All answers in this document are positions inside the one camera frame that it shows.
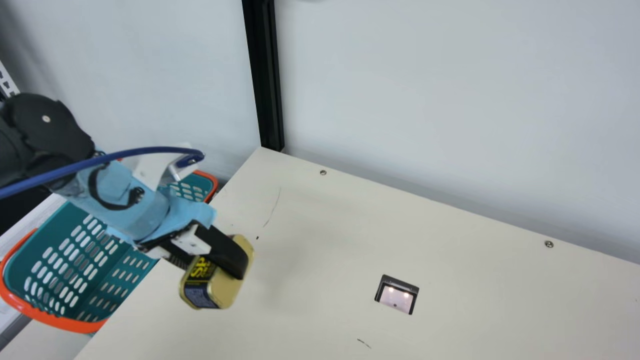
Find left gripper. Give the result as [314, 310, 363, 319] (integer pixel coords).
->
[65, 160, 251, 280]

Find rectangular tin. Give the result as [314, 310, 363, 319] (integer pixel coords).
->
[179, 234, 255, 311]

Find teal shopping basket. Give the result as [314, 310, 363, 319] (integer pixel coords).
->
[0, 170, 219, 334]

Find blue cable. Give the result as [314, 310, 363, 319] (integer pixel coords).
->
[0, 146, 206, 201]

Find black post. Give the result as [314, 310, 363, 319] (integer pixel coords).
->
[241, 0, 286, 152]

